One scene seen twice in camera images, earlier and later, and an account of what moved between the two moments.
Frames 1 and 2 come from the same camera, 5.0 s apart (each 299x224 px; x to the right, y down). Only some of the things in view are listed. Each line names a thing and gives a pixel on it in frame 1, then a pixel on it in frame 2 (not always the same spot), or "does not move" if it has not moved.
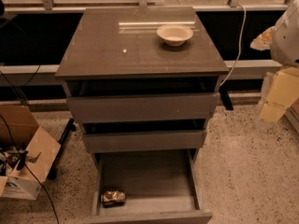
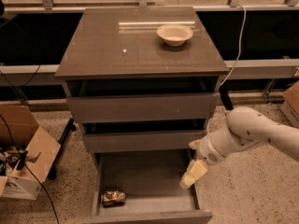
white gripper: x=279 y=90 to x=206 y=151
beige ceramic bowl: x=174 y=35 does not move
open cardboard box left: x=36 y=147 does not move
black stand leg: x=71 y=127 does not move
